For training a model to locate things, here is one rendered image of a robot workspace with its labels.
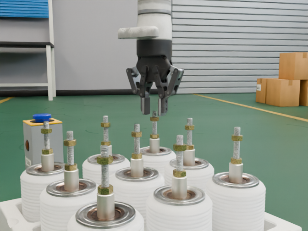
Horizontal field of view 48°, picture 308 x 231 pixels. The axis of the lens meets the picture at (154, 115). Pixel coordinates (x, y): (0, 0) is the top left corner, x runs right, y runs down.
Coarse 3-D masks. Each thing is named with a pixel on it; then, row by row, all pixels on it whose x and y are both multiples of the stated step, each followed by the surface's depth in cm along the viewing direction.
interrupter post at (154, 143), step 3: (150, 138) 75; (150, 141) 75; (153, 141) 74; (156, 141) 74; (150, 144) 75; (153, 144) 74; (156, 144) 74; (150, 147) 75; (153, 147) 74; (156, 147) 74; (150, 150) 75; (153, 150) 75; (156, 150) 75
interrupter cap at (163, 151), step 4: (140, 148) 77; (144, 148) 77; (148, 148) 78; (160, 148) 78; (164, 148) 77; (168, 148) 77; (140, 152) 74; (144, 152) 74; (148, 152) 75; (160, 152) 75; (164, 152) 74; (168, 152) 74
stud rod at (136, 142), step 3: (135, 126) 58; (138, 126) 58; (135, 129) 58; (138, 129) 58; (135, 138) 58; (138, 138) 58; (135, 141) 58; (138, 141) 58; (135, 144) 58; (138, 144) 58; (135, 147) 58; (138, 147) 58; (135, 150) 58; (138, 150) 59; (135, 153) 59; (138, 153) 59
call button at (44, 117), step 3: (36, 114) 78; (39, 114) 78; (42, 114) 78; (45, 114) 78; (48, 114) 78; (33, 117) 77; (36, 117) 76; (39, 117) 76; (42, 117) 76; (45, 117) 76; (48, 117) 77; (36, 120) 77; (39, 120) 76; (42, 120) 77; (45, 120) 77; (48, 120) 78
